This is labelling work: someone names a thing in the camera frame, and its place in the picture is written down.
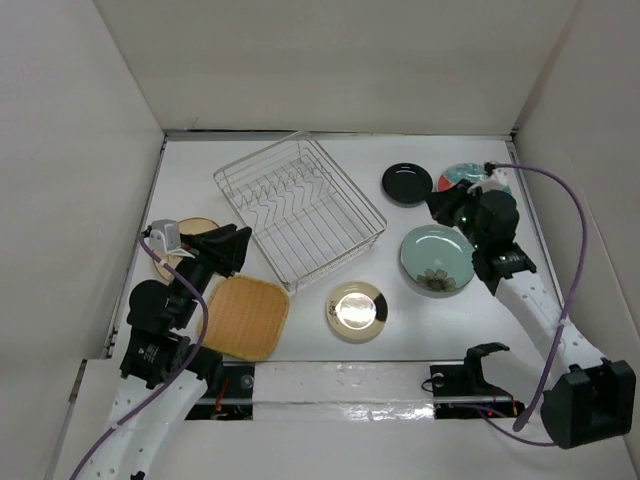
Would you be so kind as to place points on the light green flower bowl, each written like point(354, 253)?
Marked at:
point(437, 258)

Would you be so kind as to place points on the small black plate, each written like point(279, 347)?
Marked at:
point(406, 184)

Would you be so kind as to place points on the gold rimmed cream plate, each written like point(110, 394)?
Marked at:
point(356, 311)

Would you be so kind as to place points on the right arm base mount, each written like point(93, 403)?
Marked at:
point(460, 390)

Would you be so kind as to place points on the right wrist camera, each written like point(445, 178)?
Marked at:
point(492, 178)

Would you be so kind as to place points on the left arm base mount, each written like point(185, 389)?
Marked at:
point(231, 399)

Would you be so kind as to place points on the round wooden plate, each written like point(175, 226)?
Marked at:
point(191, 226)

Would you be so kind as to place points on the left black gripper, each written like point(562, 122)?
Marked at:
point(233, 252)

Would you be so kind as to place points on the red and teal floral plate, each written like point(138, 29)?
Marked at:
point(472, 172)

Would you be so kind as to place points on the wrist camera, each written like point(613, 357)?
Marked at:
point(492, 178)
point(164, 236)

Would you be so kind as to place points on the wire dish rack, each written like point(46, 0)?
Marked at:
point(308, 217)

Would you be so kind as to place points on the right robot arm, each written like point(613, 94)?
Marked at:
point(582, 396)

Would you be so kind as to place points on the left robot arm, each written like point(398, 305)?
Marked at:
point(162, 372)

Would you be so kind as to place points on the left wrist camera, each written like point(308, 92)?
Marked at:
point(164, 236)

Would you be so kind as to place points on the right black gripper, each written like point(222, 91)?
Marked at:
point(442, 203)

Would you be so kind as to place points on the woven bamboo square tray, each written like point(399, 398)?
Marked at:
point(246, 318)

